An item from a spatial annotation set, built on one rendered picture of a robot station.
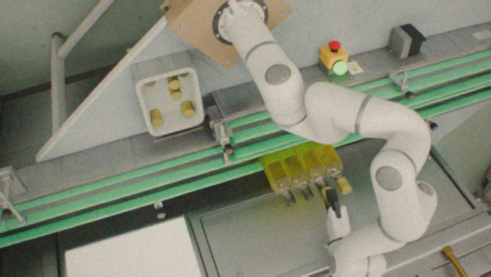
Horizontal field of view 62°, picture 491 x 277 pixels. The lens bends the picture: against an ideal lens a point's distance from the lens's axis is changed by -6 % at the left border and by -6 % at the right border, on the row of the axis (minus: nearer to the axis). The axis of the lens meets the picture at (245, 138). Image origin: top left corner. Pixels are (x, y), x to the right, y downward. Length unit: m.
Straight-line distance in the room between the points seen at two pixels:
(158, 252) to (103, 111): 0.47
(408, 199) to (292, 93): 0.32
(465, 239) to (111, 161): 1.15
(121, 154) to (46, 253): 0.42
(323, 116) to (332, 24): 0.58
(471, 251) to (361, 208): 0.38
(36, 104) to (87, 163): 0.71
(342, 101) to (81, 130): 0.84
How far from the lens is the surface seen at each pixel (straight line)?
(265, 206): 1.43
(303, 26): 1.37
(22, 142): 1.93
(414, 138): 0.88
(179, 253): 1.37
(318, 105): 0.89
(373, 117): 0.86
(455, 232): 1.49
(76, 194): 1.39
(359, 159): 1.62
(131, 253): 1.41
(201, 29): 1.13
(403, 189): 0.83
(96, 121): 1.39
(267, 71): 0.94
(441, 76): 1.56
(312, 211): 1.42
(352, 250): 1.02
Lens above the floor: 1.78
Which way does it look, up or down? 40 degrees down
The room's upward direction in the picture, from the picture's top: 155 degrees clockwise
